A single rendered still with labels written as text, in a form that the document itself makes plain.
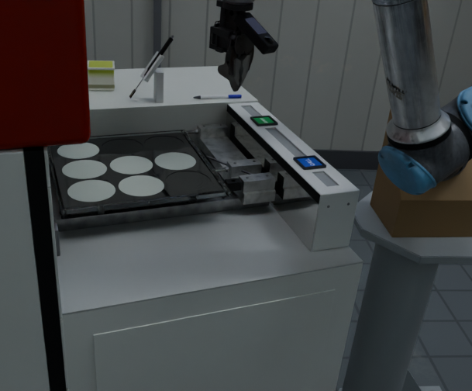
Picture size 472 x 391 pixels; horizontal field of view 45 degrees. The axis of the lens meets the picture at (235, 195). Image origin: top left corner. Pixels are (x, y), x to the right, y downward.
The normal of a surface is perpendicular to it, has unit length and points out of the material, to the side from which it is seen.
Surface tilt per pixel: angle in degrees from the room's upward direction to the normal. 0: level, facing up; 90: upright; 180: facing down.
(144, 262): 0
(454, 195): 46
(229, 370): 90
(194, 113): 90
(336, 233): 90
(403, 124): 111
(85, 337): 90
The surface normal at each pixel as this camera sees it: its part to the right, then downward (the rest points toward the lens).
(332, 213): 0.36, 0.47
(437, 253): 0.07, -0.88
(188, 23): 0.09, 0.47
